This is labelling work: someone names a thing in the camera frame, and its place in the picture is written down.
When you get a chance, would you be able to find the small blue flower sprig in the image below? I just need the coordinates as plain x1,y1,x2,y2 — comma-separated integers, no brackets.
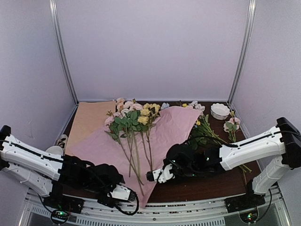
161,103,170,110

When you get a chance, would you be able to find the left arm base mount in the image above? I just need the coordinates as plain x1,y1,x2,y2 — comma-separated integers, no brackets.
40,196,84,225

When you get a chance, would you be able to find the beige ribbon strip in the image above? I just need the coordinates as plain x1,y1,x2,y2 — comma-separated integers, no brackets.
56,134,68,149

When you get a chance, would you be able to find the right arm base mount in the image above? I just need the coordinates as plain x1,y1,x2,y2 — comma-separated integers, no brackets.
225,194,265,224

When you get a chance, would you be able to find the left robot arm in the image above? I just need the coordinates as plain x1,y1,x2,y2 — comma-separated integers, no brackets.
0,125,139,209

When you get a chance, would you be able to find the left aluminium frame post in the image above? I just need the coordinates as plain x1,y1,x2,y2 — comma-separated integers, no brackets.
49,0,79,105

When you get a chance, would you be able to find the white fluted dish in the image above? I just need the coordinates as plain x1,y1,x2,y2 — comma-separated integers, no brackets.
210,103,230,120

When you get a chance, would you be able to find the right aluminium frame post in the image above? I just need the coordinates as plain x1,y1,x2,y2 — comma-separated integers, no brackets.
227,0,256,106

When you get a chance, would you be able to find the beige wrapping paper stack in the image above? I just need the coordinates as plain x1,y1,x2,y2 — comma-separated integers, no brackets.
65,101,116,155

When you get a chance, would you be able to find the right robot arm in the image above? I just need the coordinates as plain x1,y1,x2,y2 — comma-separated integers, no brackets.
146,117,301,208

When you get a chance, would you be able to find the aluminium frame post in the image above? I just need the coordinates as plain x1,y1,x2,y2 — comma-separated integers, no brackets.
49,0,79,105
227,0,256,106

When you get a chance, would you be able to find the yellow rose stem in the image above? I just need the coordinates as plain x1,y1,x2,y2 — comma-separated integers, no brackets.
138,103,161,171

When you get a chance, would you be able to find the small yellow flower spray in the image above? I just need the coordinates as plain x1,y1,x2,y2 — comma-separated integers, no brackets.
188,114,252,174

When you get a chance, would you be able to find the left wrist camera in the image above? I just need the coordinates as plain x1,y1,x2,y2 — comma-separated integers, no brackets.
110,185,136,202

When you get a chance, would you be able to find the front aluminium rail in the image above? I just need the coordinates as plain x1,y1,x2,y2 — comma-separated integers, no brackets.
17,180,292,226

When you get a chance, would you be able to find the purple pink wrapping paper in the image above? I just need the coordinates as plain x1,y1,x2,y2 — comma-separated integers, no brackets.
65,101,201,208

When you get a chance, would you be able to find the black sleeved cable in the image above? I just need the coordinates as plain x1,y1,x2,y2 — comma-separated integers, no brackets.
82,162,141,216

